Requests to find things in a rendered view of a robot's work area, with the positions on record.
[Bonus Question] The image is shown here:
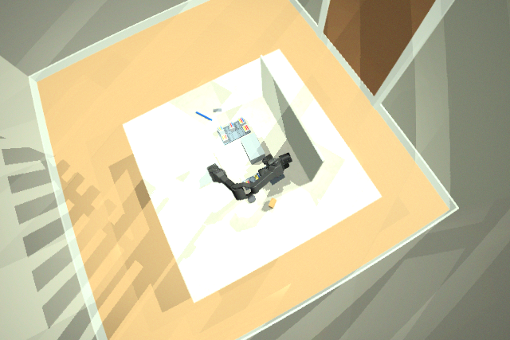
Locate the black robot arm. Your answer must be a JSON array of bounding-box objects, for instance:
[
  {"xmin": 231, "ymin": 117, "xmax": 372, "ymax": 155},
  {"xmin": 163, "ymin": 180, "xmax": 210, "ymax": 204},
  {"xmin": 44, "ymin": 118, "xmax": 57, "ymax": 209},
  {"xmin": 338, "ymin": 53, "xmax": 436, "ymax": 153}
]
[{"xmin": 207, "ymin": 153, "xmax": 292, "ymax": 201}]

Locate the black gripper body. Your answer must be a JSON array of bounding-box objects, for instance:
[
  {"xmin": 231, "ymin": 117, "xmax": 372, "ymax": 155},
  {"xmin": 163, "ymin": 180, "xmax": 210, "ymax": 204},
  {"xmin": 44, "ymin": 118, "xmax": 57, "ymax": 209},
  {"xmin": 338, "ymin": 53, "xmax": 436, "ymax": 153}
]
[{"xmin": 258, "ymin": 163, "xmax": 289, "ymax": 176}]

